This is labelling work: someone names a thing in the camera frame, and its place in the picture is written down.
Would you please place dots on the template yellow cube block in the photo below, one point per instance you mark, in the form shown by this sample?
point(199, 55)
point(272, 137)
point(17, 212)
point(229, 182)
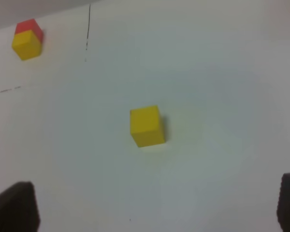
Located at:
point(26, 45)

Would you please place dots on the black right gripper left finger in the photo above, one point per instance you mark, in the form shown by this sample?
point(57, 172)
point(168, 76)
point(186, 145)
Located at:
point(19, 209)

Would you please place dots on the template red cube block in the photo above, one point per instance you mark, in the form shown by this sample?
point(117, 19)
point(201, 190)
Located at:
point(30, 24)

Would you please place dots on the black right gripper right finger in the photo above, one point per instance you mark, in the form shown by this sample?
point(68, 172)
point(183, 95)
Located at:
point(283, 205)

